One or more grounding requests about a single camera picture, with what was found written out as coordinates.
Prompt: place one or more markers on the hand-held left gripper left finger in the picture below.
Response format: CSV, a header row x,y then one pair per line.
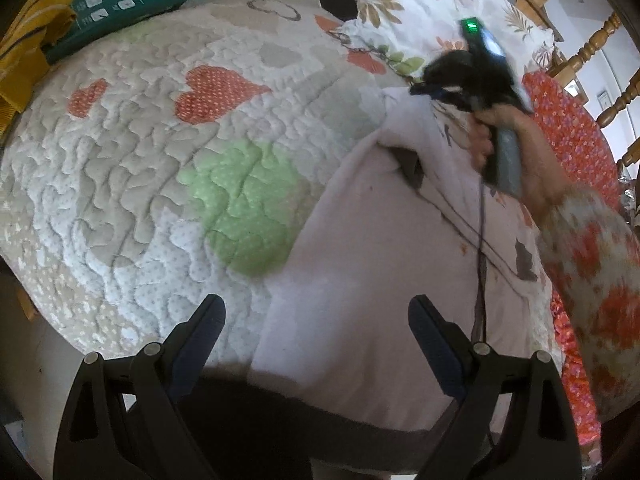
x,y
200,340

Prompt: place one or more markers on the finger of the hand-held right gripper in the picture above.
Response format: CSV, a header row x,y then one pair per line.
x,y
432,92
440,67

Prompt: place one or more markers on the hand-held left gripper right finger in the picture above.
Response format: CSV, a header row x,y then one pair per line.
x,y
440,350

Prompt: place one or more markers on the pale pink small garment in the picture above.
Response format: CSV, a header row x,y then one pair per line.
x,y
380,270

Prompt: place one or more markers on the person's right forearm floral sleeve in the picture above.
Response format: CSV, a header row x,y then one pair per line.
x,y
595,280

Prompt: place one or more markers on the person's right hand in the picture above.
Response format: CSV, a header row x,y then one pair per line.
x,y
537,155

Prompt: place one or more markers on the orange floral bed sheet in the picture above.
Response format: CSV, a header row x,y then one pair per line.
x,y
575,130

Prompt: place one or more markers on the dark cloth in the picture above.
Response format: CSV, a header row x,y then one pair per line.
x,y
340,0

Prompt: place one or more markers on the silver foil wrap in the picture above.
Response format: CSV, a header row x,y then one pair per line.
x,y
631,197

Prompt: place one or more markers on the heart pattern quilted bedspread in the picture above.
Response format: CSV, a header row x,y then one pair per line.
x,y
125,170

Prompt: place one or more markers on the yellow striped cloth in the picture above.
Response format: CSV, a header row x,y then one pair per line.
x,y
30,55

